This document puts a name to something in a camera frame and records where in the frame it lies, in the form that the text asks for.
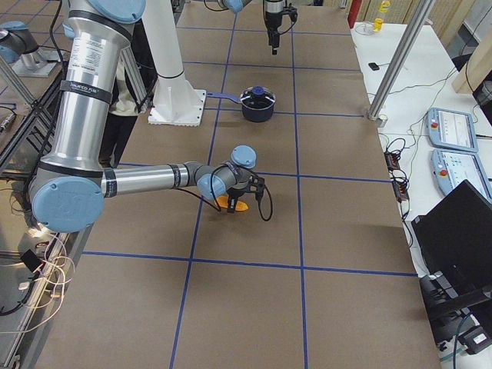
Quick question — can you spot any glass lid purple knob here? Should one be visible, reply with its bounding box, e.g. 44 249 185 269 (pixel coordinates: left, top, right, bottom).
240 86 276 109

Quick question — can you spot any far blue teach pendant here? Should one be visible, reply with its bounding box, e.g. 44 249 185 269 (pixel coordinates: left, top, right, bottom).
424 108 478 153

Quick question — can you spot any dark blue saucepan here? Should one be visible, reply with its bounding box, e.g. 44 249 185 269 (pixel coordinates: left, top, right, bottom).
206 85 276 123

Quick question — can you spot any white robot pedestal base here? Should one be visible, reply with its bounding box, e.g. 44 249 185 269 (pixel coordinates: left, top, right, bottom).
142 0 206 127

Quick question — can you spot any orange black power strip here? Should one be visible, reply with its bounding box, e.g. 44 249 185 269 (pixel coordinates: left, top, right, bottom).
384 151 410 203

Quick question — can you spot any blue teach pendant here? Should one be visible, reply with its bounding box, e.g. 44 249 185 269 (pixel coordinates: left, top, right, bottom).
424 108 478 153
431 148 491 201

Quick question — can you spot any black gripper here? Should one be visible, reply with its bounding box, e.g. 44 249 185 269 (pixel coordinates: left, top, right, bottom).
227 177 254 214
263 0 284 55

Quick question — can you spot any yellow plastic corn cob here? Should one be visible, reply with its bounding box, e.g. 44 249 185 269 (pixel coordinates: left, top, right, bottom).
216 195 249 212

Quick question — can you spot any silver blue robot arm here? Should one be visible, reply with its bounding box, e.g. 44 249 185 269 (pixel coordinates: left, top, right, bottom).
29 1 257 233
203 0 297 55

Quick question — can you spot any black laptop computer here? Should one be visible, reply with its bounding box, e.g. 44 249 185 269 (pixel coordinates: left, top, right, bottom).
411 178 492 285

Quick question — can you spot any aluminium frame post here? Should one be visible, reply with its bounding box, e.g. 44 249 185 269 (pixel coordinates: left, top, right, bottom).
367 0 435 128

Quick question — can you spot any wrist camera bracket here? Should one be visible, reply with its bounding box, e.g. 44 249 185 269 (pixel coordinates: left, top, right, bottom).
283 3 298 24
248 176 266 202

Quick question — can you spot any small black square sensor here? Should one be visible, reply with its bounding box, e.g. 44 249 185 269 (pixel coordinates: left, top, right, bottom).
368 62 380 71

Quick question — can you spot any near blue teach pendant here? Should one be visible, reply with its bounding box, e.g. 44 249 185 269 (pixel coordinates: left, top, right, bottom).
431 148 491 201

